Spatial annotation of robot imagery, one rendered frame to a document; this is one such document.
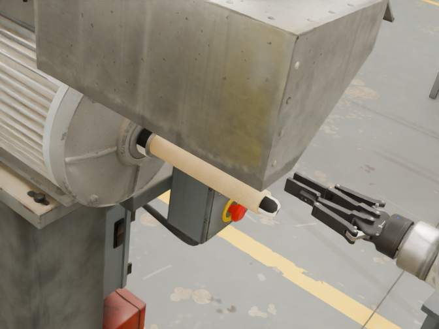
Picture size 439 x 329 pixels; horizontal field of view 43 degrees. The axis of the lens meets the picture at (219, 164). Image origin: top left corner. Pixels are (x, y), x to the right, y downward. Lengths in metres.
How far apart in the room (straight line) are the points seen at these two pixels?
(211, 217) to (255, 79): 0.66
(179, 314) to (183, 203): 1.16
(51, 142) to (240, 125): 0.33
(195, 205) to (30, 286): 0.33
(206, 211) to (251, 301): 1.27
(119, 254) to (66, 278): 0.19
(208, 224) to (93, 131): 0.42
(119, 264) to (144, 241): 1.17
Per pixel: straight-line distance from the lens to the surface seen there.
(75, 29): 0.57
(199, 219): 1.07
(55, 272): 1.09
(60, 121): 0.72
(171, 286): 2.29
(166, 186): 1.08
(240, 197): 0.69
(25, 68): 0.80
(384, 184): 3.22
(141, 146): 0.76
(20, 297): 1.10
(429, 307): 1.49
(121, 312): 1.38
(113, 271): 1.30
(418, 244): 0.97
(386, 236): 0.99
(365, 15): 0.52
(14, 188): 0.91
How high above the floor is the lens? 1.66
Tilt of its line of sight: 33 degrees down
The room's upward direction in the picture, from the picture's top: 10 degrees clockwise
